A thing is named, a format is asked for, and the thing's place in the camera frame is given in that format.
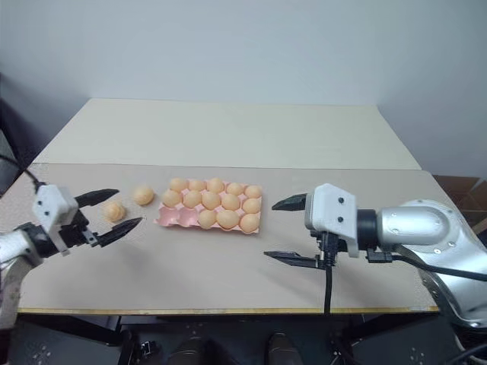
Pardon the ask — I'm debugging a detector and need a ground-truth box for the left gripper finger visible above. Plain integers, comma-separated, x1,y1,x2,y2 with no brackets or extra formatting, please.
74,188,120,210
96,217,145,249

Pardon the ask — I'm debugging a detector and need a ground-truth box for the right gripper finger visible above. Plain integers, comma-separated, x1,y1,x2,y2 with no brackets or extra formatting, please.
271,192,308,213
263,249,320,268

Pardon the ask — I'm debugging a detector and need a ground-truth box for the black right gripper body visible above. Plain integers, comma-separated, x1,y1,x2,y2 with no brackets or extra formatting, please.
311,227,350,268

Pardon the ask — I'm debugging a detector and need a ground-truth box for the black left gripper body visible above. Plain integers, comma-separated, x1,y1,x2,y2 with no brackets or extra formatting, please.
59,207,99,249

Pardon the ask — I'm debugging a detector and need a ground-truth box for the pink egg tray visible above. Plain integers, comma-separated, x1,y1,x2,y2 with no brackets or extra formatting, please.
152,178,264,235

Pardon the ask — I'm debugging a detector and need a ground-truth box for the dark rounded shape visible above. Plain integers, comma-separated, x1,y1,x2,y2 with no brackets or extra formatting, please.
267,332,301,365

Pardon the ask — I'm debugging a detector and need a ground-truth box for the brown cardboard box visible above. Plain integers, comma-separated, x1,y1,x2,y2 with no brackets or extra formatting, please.
432,173,487,246

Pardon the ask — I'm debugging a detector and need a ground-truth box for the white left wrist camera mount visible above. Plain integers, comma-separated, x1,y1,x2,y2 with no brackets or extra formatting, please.
31,184,79,256

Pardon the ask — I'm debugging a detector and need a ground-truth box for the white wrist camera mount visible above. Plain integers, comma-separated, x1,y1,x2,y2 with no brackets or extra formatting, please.
31,184,79,256
304,182,361,259

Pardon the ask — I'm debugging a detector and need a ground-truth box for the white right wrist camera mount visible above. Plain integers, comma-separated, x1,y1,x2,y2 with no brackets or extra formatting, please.
304,182,361,259

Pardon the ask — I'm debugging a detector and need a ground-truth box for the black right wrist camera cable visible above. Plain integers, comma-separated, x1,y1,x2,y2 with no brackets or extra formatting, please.
321,230,338,316

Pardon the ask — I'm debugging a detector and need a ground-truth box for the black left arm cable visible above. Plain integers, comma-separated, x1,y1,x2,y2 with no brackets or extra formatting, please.
0,153,43,188

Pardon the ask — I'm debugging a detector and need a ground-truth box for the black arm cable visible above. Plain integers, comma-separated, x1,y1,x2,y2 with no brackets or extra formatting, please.
0,153,43,188
366,247,487,283

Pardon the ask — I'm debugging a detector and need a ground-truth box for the black table frame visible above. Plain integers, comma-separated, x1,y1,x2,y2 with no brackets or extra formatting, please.
14,312,442,365

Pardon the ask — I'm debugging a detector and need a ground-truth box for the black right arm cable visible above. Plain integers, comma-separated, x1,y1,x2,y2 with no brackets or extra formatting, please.
366,247,487,283

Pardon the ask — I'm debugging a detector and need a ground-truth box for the black floor cable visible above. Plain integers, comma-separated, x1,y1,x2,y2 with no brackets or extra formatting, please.
453,333,487,365

